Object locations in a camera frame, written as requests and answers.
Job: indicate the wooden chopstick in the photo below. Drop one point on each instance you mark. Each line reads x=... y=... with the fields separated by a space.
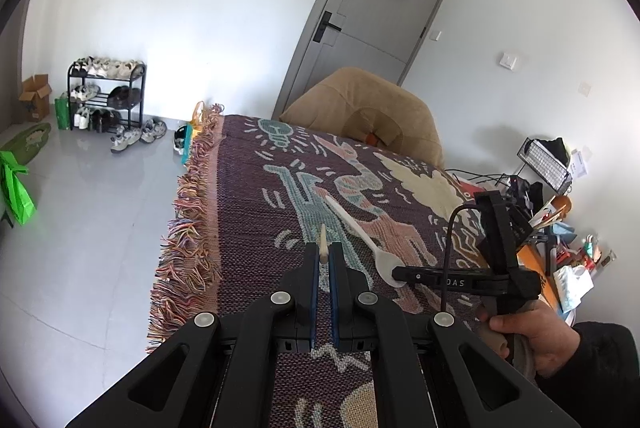
x=324 y=245

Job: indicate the tan chair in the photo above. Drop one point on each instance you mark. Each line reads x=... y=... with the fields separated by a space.
x=350 y=97

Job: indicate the orange round cushion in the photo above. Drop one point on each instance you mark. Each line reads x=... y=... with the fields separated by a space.
x=562 y=204

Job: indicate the grey sneaker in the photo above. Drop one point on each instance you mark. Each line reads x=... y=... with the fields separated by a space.
x=125 y=140
x=152 y=130

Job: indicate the black cloth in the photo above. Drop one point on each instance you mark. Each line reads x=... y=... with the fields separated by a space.
x=557 y=147

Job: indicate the group of shoes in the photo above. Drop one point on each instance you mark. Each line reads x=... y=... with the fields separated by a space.
x=107 y=67

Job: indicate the white light switch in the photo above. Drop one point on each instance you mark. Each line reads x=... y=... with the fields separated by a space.
x=508 y=60

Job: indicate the small orange object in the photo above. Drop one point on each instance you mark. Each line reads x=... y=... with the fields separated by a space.
x=372 y=138

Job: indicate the orange red printed mat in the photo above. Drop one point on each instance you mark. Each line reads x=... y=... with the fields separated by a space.
x=535 y=263

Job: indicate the person's right forearm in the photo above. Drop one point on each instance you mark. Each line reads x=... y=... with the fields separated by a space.
x=600 y=373

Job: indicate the orange yellow bag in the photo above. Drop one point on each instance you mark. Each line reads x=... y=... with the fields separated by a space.
x=198 y=112

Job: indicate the white papers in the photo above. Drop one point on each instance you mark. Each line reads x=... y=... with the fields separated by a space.
x=577 y=162

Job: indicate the light blue box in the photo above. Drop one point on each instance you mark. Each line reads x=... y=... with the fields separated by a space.
x=565 y=229

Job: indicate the small white wall switch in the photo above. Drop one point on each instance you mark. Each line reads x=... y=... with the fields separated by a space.
x=436 y=35

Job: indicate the white plastic bag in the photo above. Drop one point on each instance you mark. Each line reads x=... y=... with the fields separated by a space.
x=572 y=288

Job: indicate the cream spoon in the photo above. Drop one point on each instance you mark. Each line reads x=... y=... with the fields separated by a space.
x=350 y=223

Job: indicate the teal box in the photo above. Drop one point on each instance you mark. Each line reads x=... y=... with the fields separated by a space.
x=184 y=145

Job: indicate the person's right hand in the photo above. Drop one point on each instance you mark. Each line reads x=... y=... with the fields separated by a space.
x=545 y=333

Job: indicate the printed blanket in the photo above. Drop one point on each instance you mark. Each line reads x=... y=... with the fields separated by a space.
x=250 y=208

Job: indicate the green floor mat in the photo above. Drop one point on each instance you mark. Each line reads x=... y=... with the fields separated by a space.
x=30 y=141

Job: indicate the black shoe rack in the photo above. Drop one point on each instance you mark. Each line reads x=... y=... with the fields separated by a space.
x=107 y=95

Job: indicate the bright green bag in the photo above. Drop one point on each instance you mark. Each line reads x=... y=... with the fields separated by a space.
x=17 y=190

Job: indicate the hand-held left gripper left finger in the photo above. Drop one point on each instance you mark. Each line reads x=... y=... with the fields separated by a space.
x=312 y=303

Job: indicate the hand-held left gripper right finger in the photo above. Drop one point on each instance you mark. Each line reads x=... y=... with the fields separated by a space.
x=336 y=303

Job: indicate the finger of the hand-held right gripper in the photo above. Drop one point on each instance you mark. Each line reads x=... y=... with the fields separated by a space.
x=430 y=279

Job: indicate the white wall outlet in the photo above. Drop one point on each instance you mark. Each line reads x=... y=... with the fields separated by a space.
x=585 y=87

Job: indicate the cardboard box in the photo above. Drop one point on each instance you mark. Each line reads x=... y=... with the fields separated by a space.
x=35 y=100

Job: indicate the dark green bag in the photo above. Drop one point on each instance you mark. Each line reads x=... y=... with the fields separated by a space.
x=63 y=112

